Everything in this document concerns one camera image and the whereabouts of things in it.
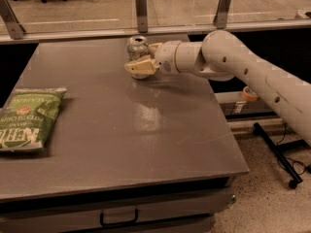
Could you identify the grey metal bracket middle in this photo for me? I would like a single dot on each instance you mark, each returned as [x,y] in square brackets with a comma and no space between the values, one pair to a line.
[142,15]

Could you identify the green potato chips bag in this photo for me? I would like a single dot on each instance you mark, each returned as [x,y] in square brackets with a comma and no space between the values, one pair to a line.
[27,121]

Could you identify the grey metal bracket right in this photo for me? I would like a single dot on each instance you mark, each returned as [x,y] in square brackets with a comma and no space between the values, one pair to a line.
[221,16]

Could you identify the black metal stand base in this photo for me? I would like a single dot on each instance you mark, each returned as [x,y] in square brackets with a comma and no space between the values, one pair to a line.
[279,149]

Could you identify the grey table drawer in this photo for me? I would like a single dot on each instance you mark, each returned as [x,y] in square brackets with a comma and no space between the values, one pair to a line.
[184,212]

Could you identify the grey metal bracket left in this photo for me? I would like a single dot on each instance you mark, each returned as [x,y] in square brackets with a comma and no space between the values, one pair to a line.
[14,28]

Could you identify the grey metal bracket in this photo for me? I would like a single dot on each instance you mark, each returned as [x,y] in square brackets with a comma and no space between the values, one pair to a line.
[221,16]
[14,28]
[142,15]

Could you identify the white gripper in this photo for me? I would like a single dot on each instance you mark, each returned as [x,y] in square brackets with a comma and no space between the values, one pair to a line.
[165,57]

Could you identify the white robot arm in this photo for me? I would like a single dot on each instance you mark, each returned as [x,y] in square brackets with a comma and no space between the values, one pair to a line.
[220,57]

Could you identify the black drawer handle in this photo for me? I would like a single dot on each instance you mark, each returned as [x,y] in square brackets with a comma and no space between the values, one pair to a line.
[118,218]

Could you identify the silver green 7up can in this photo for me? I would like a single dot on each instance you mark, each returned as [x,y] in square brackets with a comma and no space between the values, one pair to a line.
[137,47]

